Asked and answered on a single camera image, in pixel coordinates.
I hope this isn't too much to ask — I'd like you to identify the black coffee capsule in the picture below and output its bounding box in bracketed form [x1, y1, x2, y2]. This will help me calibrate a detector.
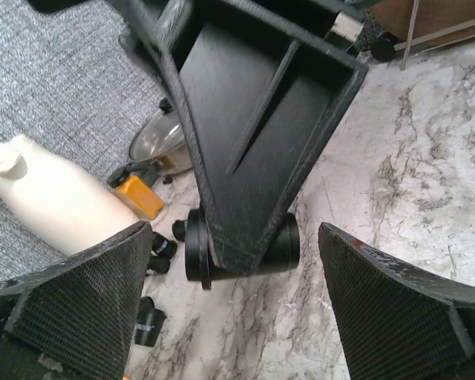
[134, 297, 167, 348]
[184, 207, 301, 291]
[171, 219, 187, 242]
[152, 231, 177, 260]
[146, 256, 170, 276]

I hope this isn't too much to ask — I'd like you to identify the orange spice bottle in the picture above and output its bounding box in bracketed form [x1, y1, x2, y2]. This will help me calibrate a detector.
[107, 165, 165, 220]

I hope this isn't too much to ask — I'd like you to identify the metal board stand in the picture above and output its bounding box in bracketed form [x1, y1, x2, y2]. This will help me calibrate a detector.
[401, 1, 475, 70]

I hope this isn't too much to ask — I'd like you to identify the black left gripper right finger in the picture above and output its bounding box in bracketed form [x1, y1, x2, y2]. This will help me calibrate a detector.
[318, 222, 475, 379]

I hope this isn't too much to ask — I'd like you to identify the steel pot with lid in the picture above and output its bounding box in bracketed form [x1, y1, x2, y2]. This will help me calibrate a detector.
[128, 97, 192, 176]

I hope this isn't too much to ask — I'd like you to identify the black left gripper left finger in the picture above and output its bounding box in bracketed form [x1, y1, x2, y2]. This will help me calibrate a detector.
[0, 222, 153, 379]

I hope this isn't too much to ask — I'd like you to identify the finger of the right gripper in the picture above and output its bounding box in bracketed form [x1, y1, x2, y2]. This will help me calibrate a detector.
[118, 1, 367, 275]

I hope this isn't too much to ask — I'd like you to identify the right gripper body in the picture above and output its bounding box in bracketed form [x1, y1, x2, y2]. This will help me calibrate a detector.
[260, 0, 379, 51]

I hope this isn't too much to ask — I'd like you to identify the round wooden cutting board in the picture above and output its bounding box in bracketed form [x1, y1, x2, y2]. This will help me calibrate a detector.
[370, 0, 475, 40]

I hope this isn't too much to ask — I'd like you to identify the white thermos jug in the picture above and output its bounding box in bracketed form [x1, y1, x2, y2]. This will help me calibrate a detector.
[0, 135, 139, 257]

